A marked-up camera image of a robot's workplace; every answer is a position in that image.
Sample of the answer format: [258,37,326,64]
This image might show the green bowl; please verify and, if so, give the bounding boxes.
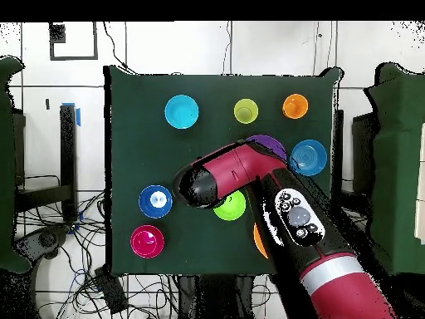
[212,189,247,222]

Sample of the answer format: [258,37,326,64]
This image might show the dark blue bowl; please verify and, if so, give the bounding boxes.
[138,184,173,219]

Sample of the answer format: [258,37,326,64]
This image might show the red-pink cup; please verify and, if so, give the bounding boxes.
[134,229,161,255]

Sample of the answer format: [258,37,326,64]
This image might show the red-pink bowl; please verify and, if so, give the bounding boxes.
[129,224,166,259]

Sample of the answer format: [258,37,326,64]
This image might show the large purple bowl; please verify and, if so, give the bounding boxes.
[245,134,287,161]

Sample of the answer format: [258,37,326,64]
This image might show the dark green tablecloth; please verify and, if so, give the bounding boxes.
[103,64,343,277]

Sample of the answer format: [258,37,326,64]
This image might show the cyan bowl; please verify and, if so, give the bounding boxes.
[164,94,200,130]

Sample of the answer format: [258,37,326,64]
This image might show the yellow-green cup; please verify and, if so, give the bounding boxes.
[232,98,259,125]

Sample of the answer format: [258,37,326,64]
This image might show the large orange bowl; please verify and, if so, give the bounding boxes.
[252,223,269,259]

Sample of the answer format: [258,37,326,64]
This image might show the blue ribbed bowl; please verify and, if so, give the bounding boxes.
[288,139,329,177]

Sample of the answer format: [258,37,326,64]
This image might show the orange cup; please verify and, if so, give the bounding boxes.
[281,93,310,120]

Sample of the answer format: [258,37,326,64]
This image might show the black floor box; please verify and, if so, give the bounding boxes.
[93,265,129,316]

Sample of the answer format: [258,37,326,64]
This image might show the black crossbar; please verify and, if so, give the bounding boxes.
[14,184,74,213]

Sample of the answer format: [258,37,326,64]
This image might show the neighbouring green cloth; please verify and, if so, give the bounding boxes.
[359,62,425,277]
[0,56,32,274]

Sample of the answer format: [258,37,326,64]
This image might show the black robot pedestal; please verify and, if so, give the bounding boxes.
[177,274,256,319]

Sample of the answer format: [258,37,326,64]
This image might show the black post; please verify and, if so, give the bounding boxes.
[59,103,79,223]

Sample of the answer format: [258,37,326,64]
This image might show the black square frame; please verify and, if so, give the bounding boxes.
[48,21,100,61]

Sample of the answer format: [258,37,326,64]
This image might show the grey pedestal foot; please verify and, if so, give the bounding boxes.
[16,225,71,263]

